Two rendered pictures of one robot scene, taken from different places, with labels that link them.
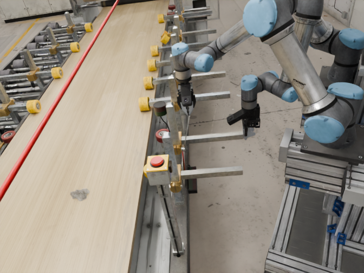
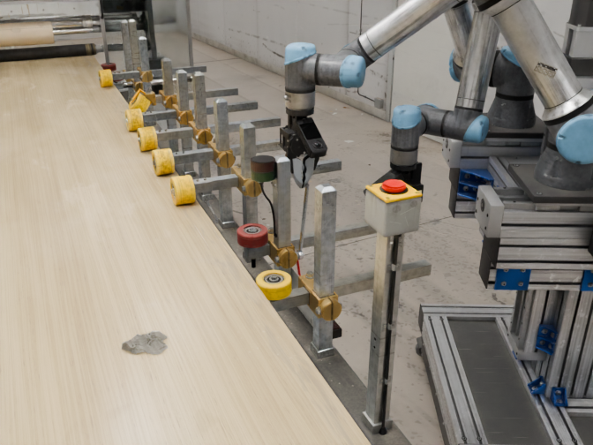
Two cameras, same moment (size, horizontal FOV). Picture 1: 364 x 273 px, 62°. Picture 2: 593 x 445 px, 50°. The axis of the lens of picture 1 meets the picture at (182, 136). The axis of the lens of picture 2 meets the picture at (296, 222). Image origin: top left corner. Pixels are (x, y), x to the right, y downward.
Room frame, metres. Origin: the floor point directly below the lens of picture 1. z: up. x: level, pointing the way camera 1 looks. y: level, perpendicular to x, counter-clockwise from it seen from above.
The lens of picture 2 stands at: (-0.06, 0.72, 1.63)
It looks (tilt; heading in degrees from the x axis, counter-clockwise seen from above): 26 degrees down; 330
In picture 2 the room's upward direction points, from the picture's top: straight up
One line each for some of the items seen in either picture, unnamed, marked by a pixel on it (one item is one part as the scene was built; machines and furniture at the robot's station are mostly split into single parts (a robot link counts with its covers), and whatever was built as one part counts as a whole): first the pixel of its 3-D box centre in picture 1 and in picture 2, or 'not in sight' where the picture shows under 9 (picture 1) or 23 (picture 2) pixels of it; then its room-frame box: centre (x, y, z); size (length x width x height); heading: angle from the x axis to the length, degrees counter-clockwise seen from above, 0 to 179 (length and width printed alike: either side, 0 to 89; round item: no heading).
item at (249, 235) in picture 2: (164, 141); (252, 247); (1.27, 0.10, 0.85); 0.08 x 0.08 x 0.11
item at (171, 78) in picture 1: (176, 112); (250, 202); (1.47, 0.01, 0.89); 0.03 x 0.03 x 0.48; 84
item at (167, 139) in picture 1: (174, 174); (323, 283); (0.97, 0.06, 0.89); 0.03 x 0.03 x 0.48; 84
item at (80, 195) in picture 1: (79, 192); (145, 338); (0.94, 0.48, 0.91); 0.09 x 0.07 x 0.02; 62
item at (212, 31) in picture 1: (194, 33); (197, 94); (2.49, -0.24, 0.95); 0.36 x 0.03 x 0.03; 84
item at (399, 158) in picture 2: (248, 102); (402, 154); (1.22, -0.35, 1.05); 0.08 x 0.08 x 0.05
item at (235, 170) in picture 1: (195, 174); (350, 285); (1.00, -0.03, 0.84); 0.43 x 0.03 x 0.04; 84
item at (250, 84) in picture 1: (249, 88); (406, 127); (1.22, -0.35, 1.13); 0.09 x 0.08 x 0.11; 116
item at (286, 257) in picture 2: (176, 143); (278, 248); (1.24, 0.03, 0.85); 0.13 x 0.06 x 0.05; 174
